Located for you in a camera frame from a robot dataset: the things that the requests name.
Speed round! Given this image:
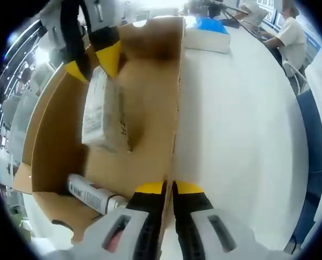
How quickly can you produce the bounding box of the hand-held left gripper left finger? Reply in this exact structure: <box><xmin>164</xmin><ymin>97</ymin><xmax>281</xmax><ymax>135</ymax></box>
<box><xmin>46</xmin><ymin>180</ymin><xmax>169</xmax><ymax>260</ymax></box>

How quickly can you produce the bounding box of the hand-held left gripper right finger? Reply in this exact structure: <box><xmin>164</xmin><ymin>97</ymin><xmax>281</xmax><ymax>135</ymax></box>
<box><xmin>172</xmin><ymin>180</ymin><xmax>289</xmax><ymax>260</ymax></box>

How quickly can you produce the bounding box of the brown cardboard shoe box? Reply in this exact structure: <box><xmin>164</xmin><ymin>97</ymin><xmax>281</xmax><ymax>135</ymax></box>
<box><xmin>13</xmin><ymin>15</ymin><xmax>188</xmax><ymax>244</ymax></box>

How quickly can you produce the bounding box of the white barcode box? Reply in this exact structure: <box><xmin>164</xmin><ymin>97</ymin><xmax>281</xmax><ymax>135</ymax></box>
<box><xmin>81</xmin><ymin>66</ymin><xmax>133</xmax><ymax>153</ymax></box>

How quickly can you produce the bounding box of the white and blue tissue pack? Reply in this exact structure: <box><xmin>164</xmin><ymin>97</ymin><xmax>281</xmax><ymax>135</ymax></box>
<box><xmin>184</xmin><ymin>28</ymin><xmax>231</xmax><ymax>54</ymax></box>

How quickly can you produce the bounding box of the white barcode tube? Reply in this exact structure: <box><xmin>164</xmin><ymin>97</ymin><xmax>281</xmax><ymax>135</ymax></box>
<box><xmin>67</xmin><ymin>173</ymin><xmax>130</xmax><ymax>215</ymax></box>

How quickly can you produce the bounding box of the grey office chair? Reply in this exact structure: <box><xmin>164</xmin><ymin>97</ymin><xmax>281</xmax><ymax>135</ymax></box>
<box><xmin>282</xmin><ymin>60</ymin><xmax>311</xmax><ymax>95</ymax></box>

